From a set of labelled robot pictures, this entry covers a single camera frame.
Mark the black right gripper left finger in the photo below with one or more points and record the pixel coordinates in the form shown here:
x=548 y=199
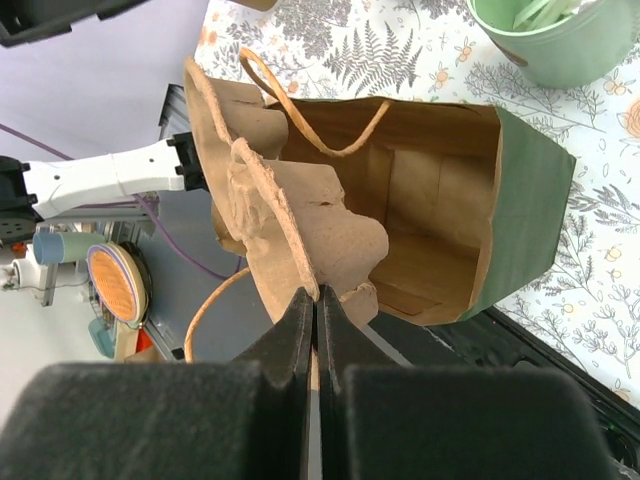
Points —
x=244 y=419

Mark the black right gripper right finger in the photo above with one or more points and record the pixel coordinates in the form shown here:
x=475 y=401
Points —
x=381 y=420

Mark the brown cardboard cup carrier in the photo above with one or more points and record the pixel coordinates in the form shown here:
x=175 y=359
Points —
x=288 y=218

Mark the green paper bag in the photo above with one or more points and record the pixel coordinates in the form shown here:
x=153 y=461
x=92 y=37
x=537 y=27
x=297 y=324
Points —
x=471 y=197

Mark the brown paper coffee cup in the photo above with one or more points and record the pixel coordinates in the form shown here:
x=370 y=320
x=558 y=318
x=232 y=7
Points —
x=259 y=5

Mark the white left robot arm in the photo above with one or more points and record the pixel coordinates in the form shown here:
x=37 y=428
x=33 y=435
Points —
x=32 y=192

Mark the floral tablecloth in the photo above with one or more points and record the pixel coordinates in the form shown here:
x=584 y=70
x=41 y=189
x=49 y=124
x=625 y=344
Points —
x=587 y=303

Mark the green straw holder cup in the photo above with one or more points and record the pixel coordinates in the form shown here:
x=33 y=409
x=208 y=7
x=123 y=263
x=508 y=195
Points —
x=578 y=47

